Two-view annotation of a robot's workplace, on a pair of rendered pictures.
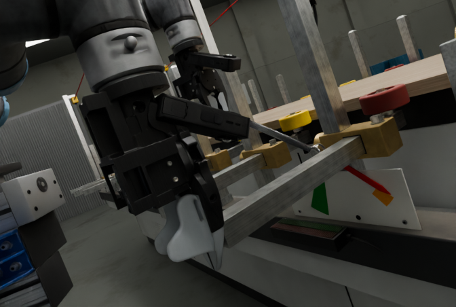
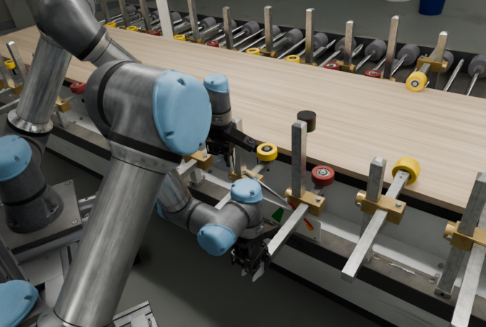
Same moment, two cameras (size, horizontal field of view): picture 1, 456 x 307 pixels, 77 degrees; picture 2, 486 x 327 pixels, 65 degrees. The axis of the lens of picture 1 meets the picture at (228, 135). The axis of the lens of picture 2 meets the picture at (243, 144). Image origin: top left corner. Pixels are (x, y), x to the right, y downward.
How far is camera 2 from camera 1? 0.94 m
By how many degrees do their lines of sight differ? 35
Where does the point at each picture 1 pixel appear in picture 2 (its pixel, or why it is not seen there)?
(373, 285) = (289, 249)
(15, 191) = not seen: hidden behind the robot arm
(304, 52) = (296, 161)
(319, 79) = (299, 175)
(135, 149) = (252, 255)
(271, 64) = not seen: outside the picture
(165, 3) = (218, 102)
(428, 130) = (336, 182)
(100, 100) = (247, 244)
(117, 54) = (257, 232)
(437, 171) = (333, 199)
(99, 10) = (256, 221)
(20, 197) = not seen: hidden behind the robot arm
